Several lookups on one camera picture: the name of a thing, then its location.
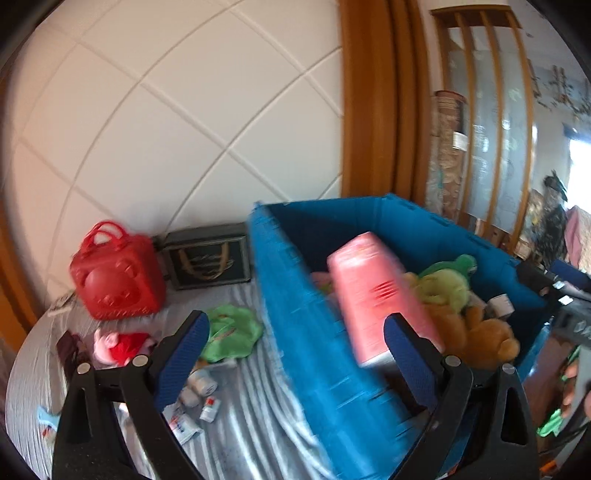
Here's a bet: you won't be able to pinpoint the blue plastic storage box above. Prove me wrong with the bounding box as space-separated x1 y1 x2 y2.
248 193 561 480

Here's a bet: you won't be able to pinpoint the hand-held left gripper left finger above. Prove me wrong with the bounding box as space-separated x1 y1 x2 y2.
52 310 211 480

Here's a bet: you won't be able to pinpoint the dark gift box gold print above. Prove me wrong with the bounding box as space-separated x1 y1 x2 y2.
154 223 254 291

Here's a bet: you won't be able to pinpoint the wooden door frame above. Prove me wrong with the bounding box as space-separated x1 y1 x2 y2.
339 0 432 217

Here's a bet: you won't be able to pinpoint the striped bedsheet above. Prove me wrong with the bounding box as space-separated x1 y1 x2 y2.
4 277 333 480

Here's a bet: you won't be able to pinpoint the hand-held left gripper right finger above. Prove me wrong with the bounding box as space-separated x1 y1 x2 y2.
385 313 540 480

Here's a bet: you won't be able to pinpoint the rolled patterned carpet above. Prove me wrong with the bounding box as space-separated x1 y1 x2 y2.
427 90 469 222

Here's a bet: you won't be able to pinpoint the wooden glass partition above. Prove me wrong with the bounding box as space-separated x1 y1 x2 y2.
431 7 541 250

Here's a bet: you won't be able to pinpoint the maroon knitted cloth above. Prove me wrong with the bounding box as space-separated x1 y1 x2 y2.
56 330 88 370

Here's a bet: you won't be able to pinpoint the green plush cloth toy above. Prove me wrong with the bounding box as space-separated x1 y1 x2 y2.
199 305 265 364

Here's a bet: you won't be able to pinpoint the dark feathered ornament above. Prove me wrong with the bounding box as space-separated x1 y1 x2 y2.
536 172 570 268

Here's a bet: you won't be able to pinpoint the brown teddy bear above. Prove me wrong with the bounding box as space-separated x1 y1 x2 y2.
431 302 522 371

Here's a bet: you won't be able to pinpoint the pink pig plush red dress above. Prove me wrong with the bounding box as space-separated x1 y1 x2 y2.
92 329 158 370

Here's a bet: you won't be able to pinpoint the pink cylindrical bottle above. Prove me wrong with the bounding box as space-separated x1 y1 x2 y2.
327 232 445 370

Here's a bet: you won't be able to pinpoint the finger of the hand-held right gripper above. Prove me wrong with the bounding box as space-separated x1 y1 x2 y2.
516 261 561 296

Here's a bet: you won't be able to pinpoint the pink hanging cloth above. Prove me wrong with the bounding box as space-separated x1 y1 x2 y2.
566 207 583 264

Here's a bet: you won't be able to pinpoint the small white red box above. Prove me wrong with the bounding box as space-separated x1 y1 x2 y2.
198 396 221 424

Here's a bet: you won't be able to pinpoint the wooden panel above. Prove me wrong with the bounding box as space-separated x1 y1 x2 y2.
0 198 38 335

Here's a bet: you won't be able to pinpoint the white book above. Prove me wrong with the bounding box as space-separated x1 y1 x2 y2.
47 292 75 317

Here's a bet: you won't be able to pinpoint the white blue ointment box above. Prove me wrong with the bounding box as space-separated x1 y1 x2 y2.
163 401 204 446

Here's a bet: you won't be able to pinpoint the green garment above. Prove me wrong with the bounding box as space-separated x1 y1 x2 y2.
538 344 580 438

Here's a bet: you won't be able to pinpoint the person's right hand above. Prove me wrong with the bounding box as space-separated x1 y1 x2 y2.
563 362 591 418

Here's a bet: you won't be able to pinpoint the green frog plush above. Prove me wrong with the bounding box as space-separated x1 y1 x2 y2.
413 254 478 317

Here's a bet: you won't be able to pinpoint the light blue small toy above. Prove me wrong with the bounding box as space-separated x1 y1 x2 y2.
37 405 63 446

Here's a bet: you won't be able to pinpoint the red plastic handbag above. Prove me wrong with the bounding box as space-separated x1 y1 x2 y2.
69 220 167 321

